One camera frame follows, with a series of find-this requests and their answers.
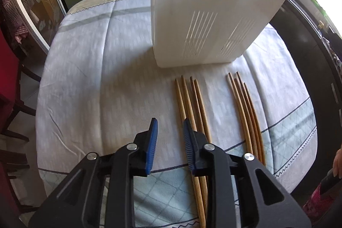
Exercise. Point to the checked apron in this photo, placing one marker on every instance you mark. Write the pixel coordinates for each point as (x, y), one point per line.
(16, 25)

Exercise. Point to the white plastic utensil holder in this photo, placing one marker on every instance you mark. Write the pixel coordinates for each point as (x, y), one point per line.
(200, 3)

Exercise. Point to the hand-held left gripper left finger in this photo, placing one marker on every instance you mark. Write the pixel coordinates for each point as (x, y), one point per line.
(151, 147)

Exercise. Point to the red covered chair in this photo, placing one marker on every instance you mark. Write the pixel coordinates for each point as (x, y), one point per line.
(6, 70)

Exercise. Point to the pale patterned tablecloth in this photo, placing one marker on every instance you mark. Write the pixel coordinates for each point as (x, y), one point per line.
(93, 83)

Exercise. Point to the person's right hand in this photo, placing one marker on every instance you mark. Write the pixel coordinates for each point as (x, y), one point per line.
(338, 161)

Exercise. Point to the green container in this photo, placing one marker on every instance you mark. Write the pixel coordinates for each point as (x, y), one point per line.
(319, 5)

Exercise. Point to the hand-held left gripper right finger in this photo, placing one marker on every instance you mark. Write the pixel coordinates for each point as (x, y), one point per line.
(188, 147)

